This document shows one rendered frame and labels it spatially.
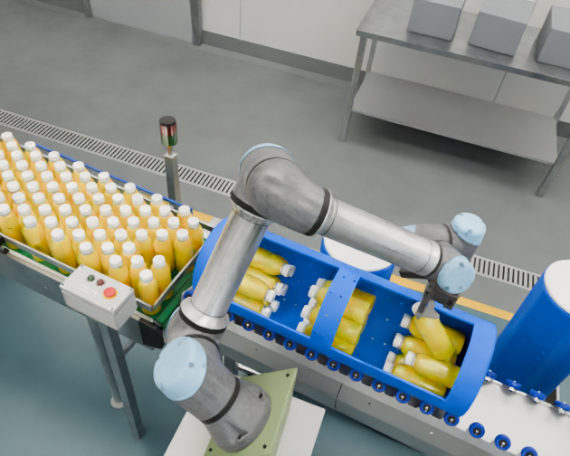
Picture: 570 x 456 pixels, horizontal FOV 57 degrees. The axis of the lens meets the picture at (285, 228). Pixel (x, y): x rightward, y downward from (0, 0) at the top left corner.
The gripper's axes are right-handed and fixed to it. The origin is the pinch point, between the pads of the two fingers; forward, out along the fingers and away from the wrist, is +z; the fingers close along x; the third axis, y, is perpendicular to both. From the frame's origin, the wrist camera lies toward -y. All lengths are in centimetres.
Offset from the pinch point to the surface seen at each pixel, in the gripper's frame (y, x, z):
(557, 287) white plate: 43, 52, 21
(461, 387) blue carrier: 17.8, -11.6, 9.0
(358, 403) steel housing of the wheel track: -4.7, -12.7, 39.6
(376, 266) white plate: -16.8, 28.4, 22.1
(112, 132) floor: -243, 147, 129
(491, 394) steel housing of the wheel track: 31.5, 6.7, 32.4
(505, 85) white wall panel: 8, 329, 93
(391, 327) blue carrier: -4.4, 9.8, 26.3
